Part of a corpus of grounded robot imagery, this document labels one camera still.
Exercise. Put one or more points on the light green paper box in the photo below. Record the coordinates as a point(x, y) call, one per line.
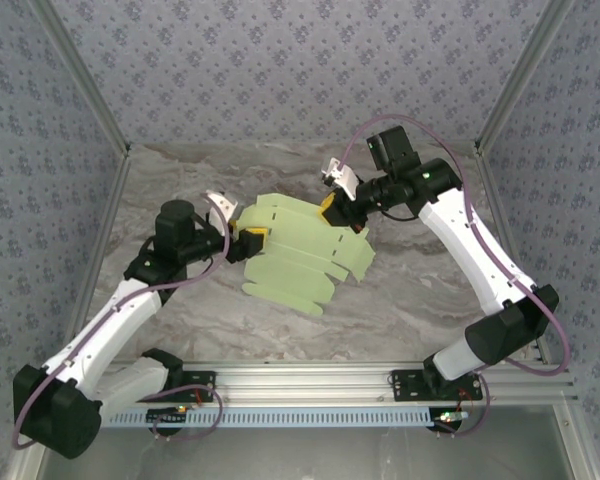
point(300, 250)

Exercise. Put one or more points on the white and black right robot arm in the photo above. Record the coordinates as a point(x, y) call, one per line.
point(480, 250)

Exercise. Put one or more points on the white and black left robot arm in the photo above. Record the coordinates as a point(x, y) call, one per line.
point(105, 325)

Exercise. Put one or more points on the black controller board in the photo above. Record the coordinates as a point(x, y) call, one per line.
point(167, 416)
point(450, 420)

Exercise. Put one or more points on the grey metal sheet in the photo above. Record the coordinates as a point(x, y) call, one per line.
point(300, 455)

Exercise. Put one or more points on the aluminium table side rail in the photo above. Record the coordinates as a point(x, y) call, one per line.
point(105, 240)
point(495, 200)

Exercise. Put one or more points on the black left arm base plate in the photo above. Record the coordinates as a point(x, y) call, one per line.
point(200, 382)

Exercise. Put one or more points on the aluminium mounting rail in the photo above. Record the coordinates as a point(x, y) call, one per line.
point(300, 382)

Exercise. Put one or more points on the aluminium frame post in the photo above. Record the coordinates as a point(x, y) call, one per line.
point(525, 80)
point(80, 80)

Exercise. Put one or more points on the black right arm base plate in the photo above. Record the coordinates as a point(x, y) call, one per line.
point(407, 385)

